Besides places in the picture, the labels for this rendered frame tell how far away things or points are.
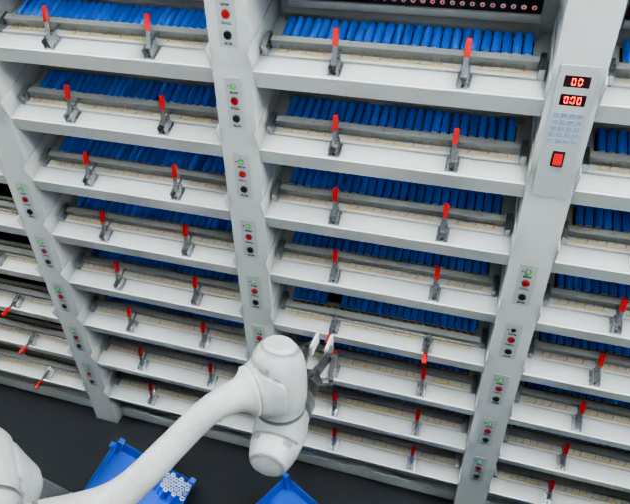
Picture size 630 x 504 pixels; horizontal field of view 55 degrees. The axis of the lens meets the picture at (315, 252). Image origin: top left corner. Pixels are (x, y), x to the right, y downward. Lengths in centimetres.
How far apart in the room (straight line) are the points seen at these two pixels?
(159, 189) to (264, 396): 74
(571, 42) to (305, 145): 60
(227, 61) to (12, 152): 75
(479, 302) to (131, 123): 99
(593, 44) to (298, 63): 58
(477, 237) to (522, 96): 37
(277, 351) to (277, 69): 60
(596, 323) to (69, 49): 142
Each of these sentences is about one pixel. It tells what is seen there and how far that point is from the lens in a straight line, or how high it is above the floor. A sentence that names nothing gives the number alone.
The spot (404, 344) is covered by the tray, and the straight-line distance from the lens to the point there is 172.
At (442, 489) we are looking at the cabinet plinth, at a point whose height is 5.
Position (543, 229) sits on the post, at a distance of 141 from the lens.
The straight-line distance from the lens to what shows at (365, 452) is 217.
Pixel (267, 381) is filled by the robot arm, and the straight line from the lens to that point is 116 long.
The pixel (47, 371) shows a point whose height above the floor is 20.
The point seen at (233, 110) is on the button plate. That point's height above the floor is 139.
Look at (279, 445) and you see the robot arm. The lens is 125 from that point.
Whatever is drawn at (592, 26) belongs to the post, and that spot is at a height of 163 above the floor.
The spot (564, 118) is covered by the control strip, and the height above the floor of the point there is 146.
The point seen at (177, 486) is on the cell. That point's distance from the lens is 227.
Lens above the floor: 197
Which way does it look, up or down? 37 degrees down
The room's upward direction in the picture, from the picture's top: 1 degrees counter-clockwise
